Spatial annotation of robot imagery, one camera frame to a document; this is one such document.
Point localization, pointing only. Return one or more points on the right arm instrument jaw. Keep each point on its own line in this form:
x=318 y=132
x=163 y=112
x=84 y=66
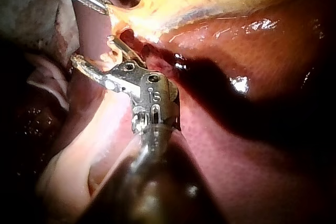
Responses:
x=126 y=49
x=97 y=73

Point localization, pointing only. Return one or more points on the right arm instrument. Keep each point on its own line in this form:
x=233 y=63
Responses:
x=153 y=98

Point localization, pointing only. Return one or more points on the gallbladder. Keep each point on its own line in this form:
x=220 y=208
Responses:
x=189 y=1

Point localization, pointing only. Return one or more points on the dark red liver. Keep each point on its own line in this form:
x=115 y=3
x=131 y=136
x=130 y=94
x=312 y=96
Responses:
x=249 y=108

